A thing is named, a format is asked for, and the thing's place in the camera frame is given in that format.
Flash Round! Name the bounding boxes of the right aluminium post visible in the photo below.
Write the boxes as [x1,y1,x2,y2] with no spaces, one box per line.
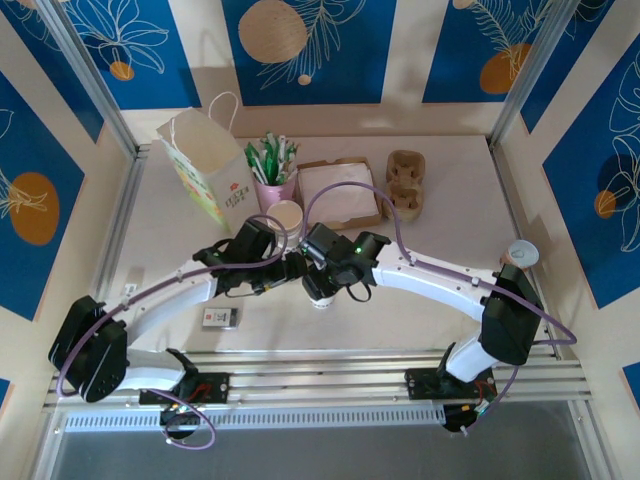
[489,0,576,149]

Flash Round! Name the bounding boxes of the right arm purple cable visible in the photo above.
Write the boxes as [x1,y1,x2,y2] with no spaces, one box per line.
[302,182,579,436]

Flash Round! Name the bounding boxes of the aluminium side rail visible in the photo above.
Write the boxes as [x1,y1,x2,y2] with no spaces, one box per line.
[74,143,154,359]
[488,143,561,357]

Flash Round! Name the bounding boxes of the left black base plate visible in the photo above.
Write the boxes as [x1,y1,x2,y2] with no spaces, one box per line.
[138,372,230,405]

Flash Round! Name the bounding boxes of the right black connector box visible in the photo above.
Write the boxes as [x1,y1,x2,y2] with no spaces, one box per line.
[443,402,494,435]

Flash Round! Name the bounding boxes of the printed paper carrier bag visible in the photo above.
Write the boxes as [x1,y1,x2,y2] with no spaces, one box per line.
[157,92,261,234]

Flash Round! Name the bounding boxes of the pink straw holder cup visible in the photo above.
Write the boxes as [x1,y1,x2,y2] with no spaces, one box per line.
[252,172,299,214]

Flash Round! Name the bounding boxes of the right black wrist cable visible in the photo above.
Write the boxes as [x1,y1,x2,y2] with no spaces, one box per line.
[343,282,372,305]

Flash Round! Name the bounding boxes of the black connector box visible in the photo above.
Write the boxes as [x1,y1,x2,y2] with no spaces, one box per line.
[443,402,494,435]
[159,403,202,431]

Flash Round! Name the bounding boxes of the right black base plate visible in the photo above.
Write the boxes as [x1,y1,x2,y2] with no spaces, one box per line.
[402,367,499,401]

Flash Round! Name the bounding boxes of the left aluminium post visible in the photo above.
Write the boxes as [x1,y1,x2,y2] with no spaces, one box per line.
[34,0,141,157]

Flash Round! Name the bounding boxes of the left black connector box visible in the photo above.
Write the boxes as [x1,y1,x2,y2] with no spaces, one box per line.
[159,403,202,431]

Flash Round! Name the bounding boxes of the paper cup at right edge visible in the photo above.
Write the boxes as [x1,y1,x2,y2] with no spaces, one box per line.
[499,238,542,272]

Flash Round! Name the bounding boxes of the aluminium post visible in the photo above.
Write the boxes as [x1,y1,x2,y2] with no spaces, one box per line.
[489,0,576,149]
[34,0,141,157]

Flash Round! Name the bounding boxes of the small white card packet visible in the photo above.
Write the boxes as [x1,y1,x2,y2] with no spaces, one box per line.
[201,305,242,331]

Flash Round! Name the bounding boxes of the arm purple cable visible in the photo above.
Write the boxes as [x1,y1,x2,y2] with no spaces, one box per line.
[302,182,579,436]
[54,214,290,450]

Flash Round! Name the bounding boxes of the brown cardboard napkin box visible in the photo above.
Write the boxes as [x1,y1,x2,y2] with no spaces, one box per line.
[295,155,384,231]

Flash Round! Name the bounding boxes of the right aluminium side rail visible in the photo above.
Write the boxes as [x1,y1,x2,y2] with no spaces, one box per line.
[488,143,561,357]

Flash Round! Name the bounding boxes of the green wrapped straw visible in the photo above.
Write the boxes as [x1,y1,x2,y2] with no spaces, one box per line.
[266,130,279,185]
[243,142,269,185]
[257,138,275,185]

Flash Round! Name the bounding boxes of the aluminium front rail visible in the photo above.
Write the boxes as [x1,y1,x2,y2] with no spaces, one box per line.
[42,349,594,411]

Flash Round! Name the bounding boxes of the white wrapped straw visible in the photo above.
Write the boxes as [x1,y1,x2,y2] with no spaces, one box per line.
[279,142,304,184]
[277,134,290,184]

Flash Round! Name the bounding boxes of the white slotted cable duct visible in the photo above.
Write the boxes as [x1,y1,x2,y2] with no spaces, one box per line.
[64,405,446,430]

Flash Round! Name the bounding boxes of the left aluminium side rail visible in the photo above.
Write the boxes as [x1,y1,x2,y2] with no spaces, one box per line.
[74,143,154,359]

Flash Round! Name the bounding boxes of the white paper napkins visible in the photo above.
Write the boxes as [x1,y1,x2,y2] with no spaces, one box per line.
[298,162,379,224]

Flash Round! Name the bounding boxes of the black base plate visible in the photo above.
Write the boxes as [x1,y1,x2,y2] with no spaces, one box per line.
[402,367,499,401]
[138,372,230,405]

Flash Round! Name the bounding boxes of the grey metal panel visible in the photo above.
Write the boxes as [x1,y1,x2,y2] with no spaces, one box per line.
[47,424,594,480]

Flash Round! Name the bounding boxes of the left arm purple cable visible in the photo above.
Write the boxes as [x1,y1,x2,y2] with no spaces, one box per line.
[54,214,290,450]

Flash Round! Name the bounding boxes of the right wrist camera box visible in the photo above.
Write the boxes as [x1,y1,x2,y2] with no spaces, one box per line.
[297,238,321,269]

